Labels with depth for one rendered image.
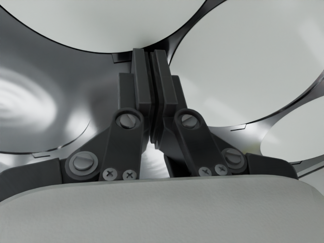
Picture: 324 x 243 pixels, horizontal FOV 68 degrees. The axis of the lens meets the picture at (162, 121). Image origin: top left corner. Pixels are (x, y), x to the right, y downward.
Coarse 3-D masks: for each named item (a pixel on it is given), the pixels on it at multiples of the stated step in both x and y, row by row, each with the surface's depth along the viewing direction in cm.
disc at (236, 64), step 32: (256, 0) 11; (288, 0) 11; (320, 0) 12; (192, 32) 12; (224, 32) 12; (256, 32) 12; (288, 32) 13; (320, 32) 13; (192, 64) 13; (224, 64) 14; (256, 64) 14; (288, 64) 14; (320, 64) 15; (192, 96) 15; (224, 96) 16; (256, 96) 16; (288, 96) 17
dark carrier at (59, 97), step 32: (224, 0) 11; (0, 32) 11; (32, 32) 11; (0, 64) 12; (32, 64) 12; (64, 64) 12; (96, 64) 13; (128, 64) 13; (0, 96) 14; (32, 96) 14; (64, 96) 14; (96, 96) 14; (320, 96) 17; (0, 128) 15; (32, 128) 16; (64, 128) 16; (96, 128) 17; (224, 128) 19; (256, 128) 19; (0, 160) 18; (32, 160) 18; (160, 160) 21; (320, 160) 25
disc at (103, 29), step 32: (0, 0) 10; (32, 0) 10; (64, 0) 10; (96, 0) 10; (128, 0) 10; (160, 0) 11; (192, 0) 11; (64, 32) 11; (96, 32) 11; (128, 32) 12; (160, 32) 12
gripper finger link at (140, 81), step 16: (144, 64) 11; (128, 80) 11; (144, 80) 10; (128, 96) 10; (144, 96) 9; (144, 112) 10; (144, 128) 9; (96, 144) 9; (144, 144) 10; (80, 160) 8; (96, 160) 8; (80, 176) 8; (96, 176) 8
